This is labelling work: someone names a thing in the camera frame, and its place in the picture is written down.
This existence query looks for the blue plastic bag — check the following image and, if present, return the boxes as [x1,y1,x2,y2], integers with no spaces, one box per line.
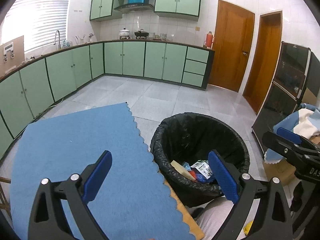
[182,162,215,184]

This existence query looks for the white printed wrapper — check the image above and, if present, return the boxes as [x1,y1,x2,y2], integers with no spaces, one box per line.
[191,160,213,179]

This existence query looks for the yellow sponge block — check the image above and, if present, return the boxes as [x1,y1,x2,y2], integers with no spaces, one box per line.
[170,160,196,181]

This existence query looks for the black lined trash bin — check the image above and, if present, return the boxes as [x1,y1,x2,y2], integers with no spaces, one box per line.
[150,112,250,207]

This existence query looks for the green lower kitchen cabinets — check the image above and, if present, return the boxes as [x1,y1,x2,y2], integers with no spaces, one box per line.
[1,40,214,154]

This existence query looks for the kitchen faucet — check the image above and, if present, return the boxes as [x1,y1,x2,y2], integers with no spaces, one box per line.
[53,30,61,50]

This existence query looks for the blue and white cloth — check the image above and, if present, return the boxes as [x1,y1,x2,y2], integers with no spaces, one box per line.
[263,102,320,164]

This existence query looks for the cardboard box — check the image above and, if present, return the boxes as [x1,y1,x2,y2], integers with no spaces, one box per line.
[261,134,320,186]

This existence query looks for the black glass cabinet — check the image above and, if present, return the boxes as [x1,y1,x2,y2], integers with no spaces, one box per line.
[252,41,319,155]

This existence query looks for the wooden door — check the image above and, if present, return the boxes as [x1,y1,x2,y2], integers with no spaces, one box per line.
[243,11,282,114]
[209,0,255,92]

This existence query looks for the blue table mat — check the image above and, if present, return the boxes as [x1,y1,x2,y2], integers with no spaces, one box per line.
[10,103,194,239]

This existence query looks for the orange thermos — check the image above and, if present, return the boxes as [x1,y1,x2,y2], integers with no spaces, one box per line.
[204,31,214,48]

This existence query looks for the brown board with dispensers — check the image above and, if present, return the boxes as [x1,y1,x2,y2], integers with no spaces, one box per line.
[0,36,25,76]

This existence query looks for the black wok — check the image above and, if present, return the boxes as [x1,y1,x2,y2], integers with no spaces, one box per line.
[135,29,149,40]

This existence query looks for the white cooking pot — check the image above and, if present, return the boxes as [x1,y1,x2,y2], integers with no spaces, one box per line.
[119,28,130,40]

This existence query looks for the range hood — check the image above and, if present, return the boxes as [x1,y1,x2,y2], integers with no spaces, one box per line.
[115,3,155,14]

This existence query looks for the window blinds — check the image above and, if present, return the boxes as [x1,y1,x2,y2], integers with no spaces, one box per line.
[1,0,69,52]

